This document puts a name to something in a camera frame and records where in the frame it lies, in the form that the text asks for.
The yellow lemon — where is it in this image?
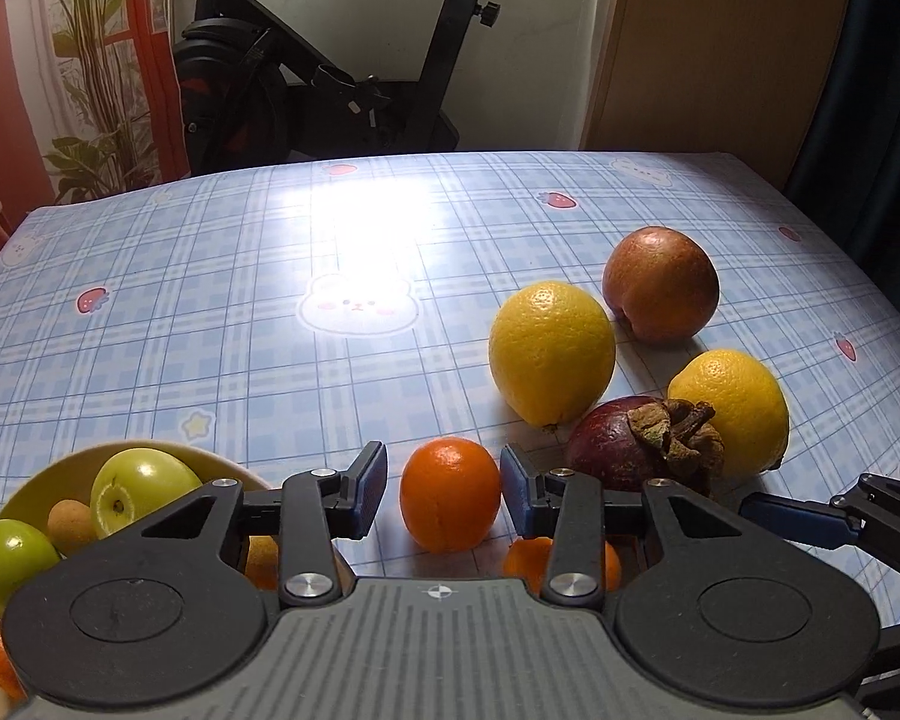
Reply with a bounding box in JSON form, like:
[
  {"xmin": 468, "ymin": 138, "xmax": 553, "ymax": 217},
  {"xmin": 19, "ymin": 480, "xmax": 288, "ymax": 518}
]
[
  {"xmin": 489, "ymin": 281, "xmax": 617, "ymax": 431},
  {"xmin": 667, "ymin": 349, "xmax": 791, "ymax": 478}
]

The brown longan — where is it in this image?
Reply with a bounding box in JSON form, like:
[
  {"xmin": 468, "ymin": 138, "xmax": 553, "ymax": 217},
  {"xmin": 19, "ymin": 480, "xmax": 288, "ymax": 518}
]
[{"xmin": 47, "ymin": 499, "xmax": 99, "ymax": 558}]

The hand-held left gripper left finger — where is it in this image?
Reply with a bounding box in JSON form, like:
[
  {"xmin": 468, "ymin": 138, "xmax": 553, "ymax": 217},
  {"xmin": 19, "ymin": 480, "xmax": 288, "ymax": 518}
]
[{"xmin": 141, "ymin": 441, "xmax": 389, "ymax": 610}]

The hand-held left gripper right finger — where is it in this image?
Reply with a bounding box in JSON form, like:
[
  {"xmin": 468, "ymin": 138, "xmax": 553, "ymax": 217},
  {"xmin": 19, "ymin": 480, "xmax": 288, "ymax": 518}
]
[{"xmin": 499, "ymin": 444, "xmax": 728, "ymax": 608}]

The wooden cabinet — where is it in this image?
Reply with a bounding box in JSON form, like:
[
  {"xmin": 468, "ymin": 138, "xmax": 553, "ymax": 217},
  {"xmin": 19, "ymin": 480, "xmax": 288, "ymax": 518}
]
[{"xmin": 579, "ymin": 0, "xmax": 865, "ymax": 188}]

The red blood orange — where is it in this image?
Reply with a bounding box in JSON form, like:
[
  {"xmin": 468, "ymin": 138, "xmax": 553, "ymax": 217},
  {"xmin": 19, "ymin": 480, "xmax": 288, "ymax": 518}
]
[{"xmin": 601, "ymin": 226, "xmax": 720, "ymax": 346}]

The cream bowl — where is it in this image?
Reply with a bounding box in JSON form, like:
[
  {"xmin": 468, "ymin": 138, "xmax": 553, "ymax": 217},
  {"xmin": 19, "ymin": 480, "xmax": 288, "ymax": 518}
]
[{"xmin": 0, "ymin": 441, "xmax": 278, "ymax": 623}]

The black exercise bike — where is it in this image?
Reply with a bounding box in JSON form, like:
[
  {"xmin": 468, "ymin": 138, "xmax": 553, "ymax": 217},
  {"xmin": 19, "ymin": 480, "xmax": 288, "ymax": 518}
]
[{"xmin": 171, "ymin": 0, "xmax": 575, "ymax": 175}]

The dark blue curtain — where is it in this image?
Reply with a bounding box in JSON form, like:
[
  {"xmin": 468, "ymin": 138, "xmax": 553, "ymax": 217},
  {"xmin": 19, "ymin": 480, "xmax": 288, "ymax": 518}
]
[{"xmin": 784, "ymin": 0, "xmax": 900, "ymax": 350}]

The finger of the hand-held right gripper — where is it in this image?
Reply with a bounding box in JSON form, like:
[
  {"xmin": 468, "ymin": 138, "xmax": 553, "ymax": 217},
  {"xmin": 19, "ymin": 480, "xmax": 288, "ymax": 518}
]
[{"xmin": 739, "ymin": 472, "xmax": 900, "ymax": 586}]

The green jujube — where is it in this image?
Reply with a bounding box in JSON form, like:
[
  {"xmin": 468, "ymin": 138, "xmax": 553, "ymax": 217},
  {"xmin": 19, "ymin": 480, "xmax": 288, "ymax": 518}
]
[
  {"xmin": 0, "ymin": 519, "xmax": 63, "ymax": 616},
  {"xmin": 90, "ymin": 448, "xmax": 204, "ymax": 539}
]

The blue checked tablecloth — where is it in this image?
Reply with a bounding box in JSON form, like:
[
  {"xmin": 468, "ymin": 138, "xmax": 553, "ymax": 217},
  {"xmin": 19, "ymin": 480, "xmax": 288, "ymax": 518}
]
[{"xmin": 0, "ymin": 152, "xmax": 900, "ymax": 720}]

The dark purple mangosteen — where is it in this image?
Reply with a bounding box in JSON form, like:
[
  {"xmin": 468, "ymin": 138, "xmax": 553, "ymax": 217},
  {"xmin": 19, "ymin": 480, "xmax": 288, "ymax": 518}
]
[{"xmin": 566, "ymin": 395, "xmax": 727, "ymax": 497}]

